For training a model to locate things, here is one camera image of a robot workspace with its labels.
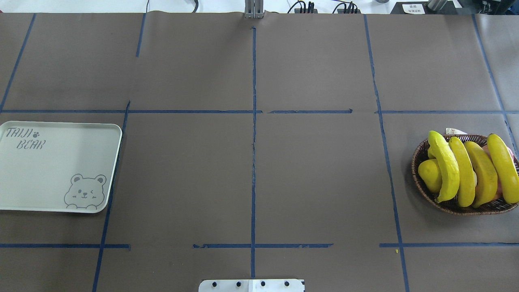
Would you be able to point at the yellow banana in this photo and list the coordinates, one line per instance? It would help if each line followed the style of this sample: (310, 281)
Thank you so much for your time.
(448, 165)
(487, 185)
(505, 168)
(466, 192)

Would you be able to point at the paper tag on basket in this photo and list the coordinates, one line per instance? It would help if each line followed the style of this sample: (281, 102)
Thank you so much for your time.
(454, 131)

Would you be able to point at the brown wicker basket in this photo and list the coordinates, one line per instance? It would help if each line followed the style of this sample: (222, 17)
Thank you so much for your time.
(420, 154)

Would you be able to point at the yellow pear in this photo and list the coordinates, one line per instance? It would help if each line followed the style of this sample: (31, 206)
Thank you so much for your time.
(429, 172)

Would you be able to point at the white bear print tray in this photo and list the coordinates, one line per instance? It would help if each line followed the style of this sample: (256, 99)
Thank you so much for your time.
(57, 166)

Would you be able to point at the aluminium frame post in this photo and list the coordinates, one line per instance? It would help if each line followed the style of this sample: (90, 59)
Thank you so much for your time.
(254, 9)

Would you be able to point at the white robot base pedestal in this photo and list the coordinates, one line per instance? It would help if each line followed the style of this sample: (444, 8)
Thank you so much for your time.
(252, 285)

